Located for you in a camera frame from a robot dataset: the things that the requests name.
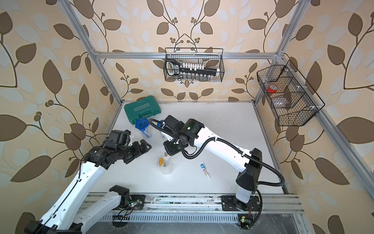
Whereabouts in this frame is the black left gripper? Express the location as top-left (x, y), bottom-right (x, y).
top-left (115, 138), bottom-right (152, 162)

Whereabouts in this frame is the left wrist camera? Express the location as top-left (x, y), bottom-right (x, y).
top-left (107, 130), bottom-right (131, 147)

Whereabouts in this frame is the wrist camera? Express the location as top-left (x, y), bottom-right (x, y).
top-left (107, 130), bottom-right (131, 147)
top-left (164, 115), bottom-right (185, 134)

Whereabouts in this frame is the black socket wrench set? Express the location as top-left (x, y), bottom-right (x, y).
top-left (164, 59), bottom-right (221, 77)

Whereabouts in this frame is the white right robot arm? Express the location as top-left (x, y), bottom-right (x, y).
top-left (156, 119), bottom-right (285, 211)

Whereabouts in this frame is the aluminium frame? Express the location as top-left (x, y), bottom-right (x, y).
top-left (58, 1), bottom-right (374, 198)

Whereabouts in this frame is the black wire basket back wall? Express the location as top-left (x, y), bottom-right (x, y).
top-left (163, 47), bottom-right (225, 82)

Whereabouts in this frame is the black wire basket right wall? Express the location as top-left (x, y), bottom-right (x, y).
top-left (257, 61), bottom-right (325, 127)

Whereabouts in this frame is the toothpaste tube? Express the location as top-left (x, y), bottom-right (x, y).
top-left (200, 162), bottom-right (210, 179)

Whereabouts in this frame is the blue lid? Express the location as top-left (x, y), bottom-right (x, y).
top-left (135, 119), bottom-right (150, 132)
top-left (157, 120), bottom-right (164, 129)

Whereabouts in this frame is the clear plastic container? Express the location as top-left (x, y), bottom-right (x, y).
top-left (140, 128), bottom-right (153, 138)
top-left (159, 155), bottom-right (173, 175)

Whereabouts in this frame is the blue lid front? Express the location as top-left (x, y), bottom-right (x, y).
top-left (157, 120), bottom-right (164, 129)

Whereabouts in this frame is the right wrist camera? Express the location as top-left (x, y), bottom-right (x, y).
top-left (164, 115), bottom-right (185, 134)

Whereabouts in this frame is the green plastic tool case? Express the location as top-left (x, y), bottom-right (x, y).
top-left (124, 96), bottom-right (161, 125)

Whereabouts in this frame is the white bottle purple label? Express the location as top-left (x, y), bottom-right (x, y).
top-left (164, 153), bottom-right (171, 161)

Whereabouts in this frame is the black wire basket wall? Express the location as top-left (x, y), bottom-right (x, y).
top-left (163, 47), bottom-right (225, 82)
top-left (257, 61), bottom-right (325, 127)

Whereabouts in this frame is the white shampoo bottle gold cap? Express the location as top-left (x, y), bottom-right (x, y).
top-left (158, 158), bottom-right (165, 167)

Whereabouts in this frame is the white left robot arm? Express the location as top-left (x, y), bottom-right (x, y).
top-left (23, 139), bottom-right (152, 234)

